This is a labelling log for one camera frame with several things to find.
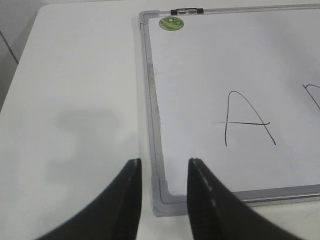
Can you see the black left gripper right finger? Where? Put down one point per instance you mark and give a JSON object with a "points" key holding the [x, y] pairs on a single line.
{"points": [[217, 214]]}

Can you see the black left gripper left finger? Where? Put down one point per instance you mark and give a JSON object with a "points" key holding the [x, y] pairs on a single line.
{"points": [[113, 215]]}

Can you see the round green magnet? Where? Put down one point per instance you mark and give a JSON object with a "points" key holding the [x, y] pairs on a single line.
{"points": [[171, 23]]}

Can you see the white board with grey frame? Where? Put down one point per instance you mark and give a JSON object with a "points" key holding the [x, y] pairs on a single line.
{"points": [[238, 88]]}

